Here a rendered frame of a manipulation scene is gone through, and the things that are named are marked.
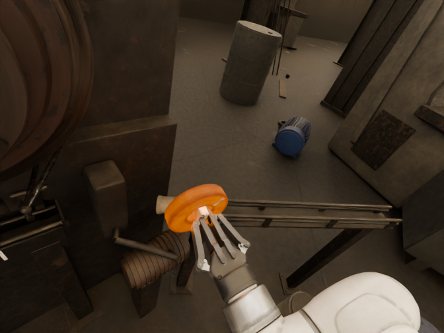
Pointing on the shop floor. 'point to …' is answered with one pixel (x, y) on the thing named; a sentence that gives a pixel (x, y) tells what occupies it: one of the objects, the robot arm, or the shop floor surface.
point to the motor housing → (152, 268)
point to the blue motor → (293, 136)
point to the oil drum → (248, 62)
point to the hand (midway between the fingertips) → (199, 205)
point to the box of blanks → (425, 226)
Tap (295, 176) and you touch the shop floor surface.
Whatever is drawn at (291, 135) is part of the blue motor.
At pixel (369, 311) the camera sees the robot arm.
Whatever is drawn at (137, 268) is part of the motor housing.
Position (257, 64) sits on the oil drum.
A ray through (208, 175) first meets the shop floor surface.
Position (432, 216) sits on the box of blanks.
